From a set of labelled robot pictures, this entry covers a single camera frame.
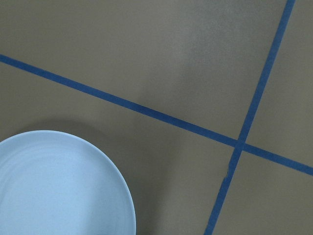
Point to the light blue plate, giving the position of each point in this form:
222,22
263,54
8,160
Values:
54,183

